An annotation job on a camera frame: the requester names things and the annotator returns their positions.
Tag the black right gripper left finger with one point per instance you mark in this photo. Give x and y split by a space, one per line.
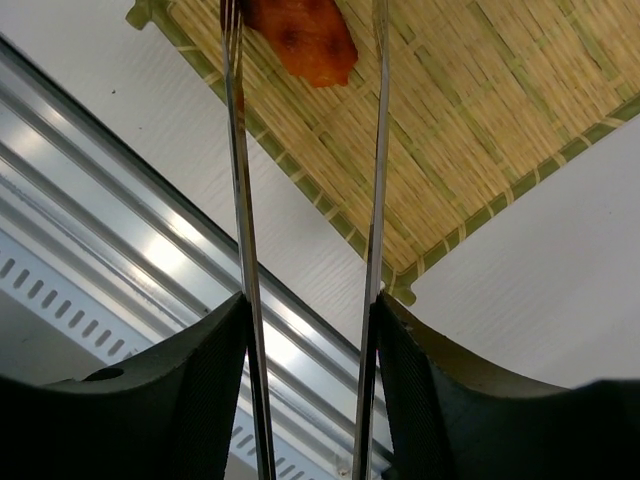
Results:
165 413

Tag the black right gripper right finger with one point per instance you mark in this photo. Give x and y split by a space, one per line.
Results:
455 415

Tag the square bamboo tray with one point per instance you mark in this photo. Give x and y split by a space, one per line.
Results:
488 99

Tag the orange spotted fried piece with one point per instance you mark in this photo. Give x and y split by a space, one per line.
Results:
310 38

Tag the steel serving tongs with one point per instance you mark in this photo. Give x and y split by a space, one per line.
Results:
231 24

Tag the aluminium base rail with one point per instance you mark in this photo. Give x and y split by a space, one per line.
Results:
98 247

